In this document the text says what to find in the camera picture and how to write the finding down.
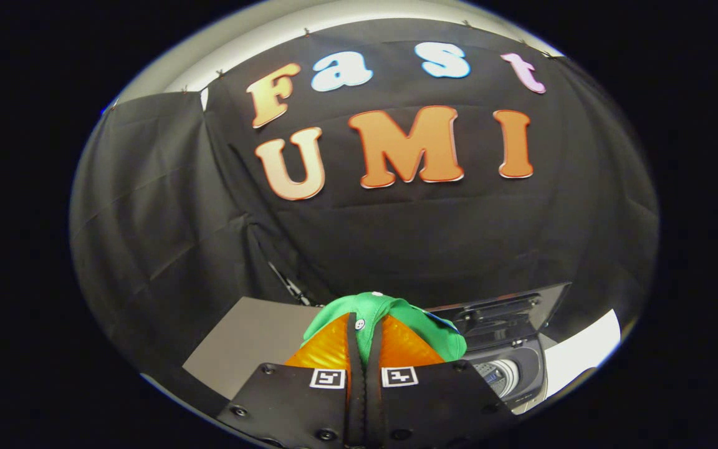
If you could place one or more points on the thin black rod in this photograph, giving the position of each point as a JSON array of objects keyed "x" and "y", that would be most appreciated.
[{"x": 290, "y": 288}]

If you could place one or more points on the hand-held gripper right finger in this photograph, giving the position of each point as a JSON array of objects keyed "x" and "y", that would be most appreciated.
[{"x": 375, "y": 386}]

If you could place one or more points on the black backdrop cloth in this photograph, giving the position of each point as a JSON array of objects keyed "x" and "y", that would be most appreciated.
[{"x": 427, "y": 237}]

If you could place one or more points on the green shirt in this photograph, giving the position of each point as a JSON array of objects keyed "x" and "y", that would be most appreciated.
[{"x": 396, "y": 312}]

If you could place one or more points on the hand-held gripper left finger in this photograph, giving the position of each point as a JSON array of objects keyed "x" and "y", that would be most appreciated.
[{"x": 355, "y": 386}]

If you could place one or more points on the white paper sheet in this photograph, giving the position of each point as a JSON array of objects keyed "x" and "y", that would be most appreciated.
[{"x": 583, "y": 355}]

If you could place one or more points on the grey washing machine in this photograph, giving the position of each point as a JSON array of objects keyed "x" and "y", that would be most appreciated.
[{"x": 521, "y": 368}]

